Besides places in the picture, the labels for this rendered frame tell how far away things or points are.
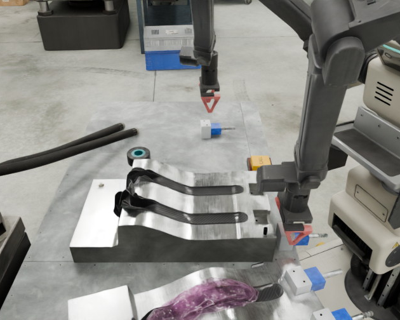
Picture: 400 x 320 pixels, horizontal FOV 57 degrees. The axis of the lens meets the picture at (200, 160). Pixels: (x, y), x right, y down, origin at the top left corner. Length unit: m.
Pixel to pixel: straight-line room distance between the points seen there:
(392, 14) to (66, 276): 0.85
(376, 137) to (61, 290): 0.85
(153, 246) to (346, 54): 0.64
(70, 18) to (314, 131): 4.31
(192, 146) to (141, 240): 0.54
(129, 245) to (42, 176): 1.84
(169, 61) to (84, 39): 1.22
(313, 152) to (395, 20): 0.32
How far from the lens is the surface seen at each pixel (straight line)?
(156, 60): 4.08
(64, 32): 4.87
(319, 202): 2.42
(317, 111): 0.61
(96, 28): 4.78
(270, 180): 0.83
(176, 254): 0.94
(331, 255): 1.75
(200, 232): 0.92
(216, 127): 1.39
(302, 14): 0.96
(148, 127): 1.48
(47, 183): 2.65
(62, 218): 1.14
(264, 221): 0.99
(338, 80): 0.51
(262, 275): 0.89
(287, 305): 0.85
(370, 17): 0.47
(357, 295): 1.67
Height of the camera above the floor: 1.56
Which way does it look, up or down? 36 degrees down
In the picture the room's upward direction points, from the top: straight up
